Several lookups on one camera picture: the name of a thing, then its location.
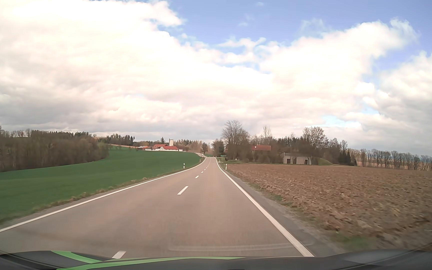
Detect white farm buildings red roofs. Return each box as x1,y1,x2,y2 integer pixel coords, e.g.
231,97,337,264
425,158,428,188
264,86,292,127
138,139,184,152

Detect grey concrete building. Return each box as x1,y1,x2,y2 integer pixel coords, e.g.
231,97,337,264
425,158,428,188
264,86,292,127
283,152,313,166

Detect car's own bonnet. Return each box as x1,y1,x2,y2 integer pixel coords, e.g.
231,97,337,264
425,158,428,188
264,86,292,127
0,249,432,270

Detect road markings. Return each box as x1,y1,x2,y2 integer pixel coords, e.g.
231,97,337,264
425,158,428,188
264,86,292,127
0,157,315,260

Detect bare brown wood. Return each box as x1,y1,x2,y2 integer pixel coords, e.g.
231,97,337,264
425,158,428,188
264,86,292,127
0,126,110,176

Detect grey asphalt road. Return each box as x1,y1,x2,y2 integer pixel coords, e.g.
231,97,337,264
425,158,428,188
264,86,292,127
0,157,338,259

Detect distant dark wood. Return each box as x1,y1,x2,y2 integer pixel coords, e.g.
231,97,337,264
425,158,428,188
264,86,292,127
96,133,138,147

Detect green grass field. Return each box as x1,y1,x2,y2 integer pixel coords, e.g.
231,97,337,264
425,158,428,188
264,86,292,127
0,147,204,230

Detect row of bare trees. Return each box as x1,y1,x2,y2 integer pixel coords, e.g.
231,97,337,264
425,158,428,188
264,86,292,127
351,148,432,173

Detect group of trees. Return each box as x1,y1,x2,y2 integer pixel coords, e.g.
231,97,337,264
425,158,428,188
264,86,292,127
211,120,354,166

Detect brown ploughed field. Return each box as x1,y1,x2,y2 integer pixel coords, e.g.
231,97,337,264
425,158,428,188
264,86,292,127
226,163,432,253

